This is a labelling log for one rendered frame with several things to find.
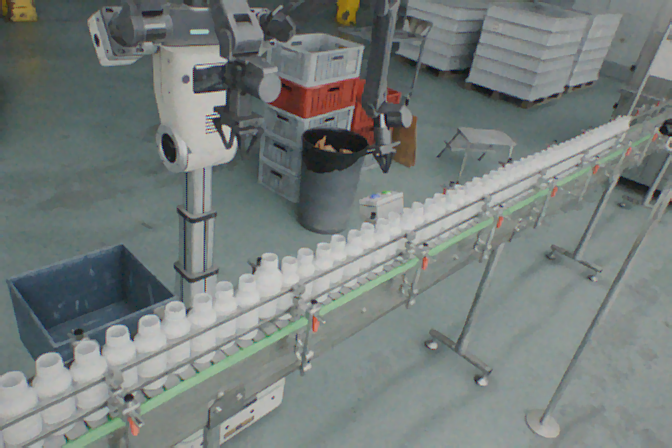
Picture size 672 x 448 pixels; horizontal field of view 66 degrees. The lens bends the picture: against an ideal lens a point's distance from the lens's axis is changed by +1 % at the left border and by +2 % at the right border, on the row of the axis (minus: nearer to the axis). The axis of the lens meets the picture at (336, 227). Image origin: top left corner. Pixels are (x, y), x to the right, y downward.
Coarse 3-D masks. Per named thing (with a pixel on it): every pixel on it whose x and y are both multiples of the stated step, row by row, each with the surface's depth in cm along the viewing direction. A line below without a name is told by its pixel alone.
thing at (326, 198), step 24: (312, 144) 356; (336, 144) 362; (360, 144) 352; (312, 168) 332; (336, 168) 327; (360, 168) 340; (312, 192) 341; (336, 192) 338; (312, 216) 351; (336, 216) 350
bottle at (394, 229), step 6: (390, 216) 151; (396, 216) 153; (390, 222) 151; (396, 222) 151; (390, 228) 152; (396, 228) 152; (390, 234) 152; (396, 234) 152; (390, 240) 153; (390, 246) 154; (396, 246) 156; (390, 252) 155; (384, 264) 158
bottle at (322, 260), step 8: (320, 248) 133; (328, 248) 133; (320, 256) 131; (328, 256) 131; (320, 264) 131; (328, 264) 132; (320, 272) 132; (320, 280) 133; (328, 280) 135; (312, 288) 135; (320, 288) 135
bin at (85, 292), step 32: (96, 256) 152; (128, 256) 155; (32, 288) 142; (64, 288) 149; (96, 288) 157; (128, 288) 163; (160, 288) 145; (32, 320) 128; (64, 320) 154; (96, 320) 157; (128, 320) 131; (32, 352) 140; (64, 352) 122
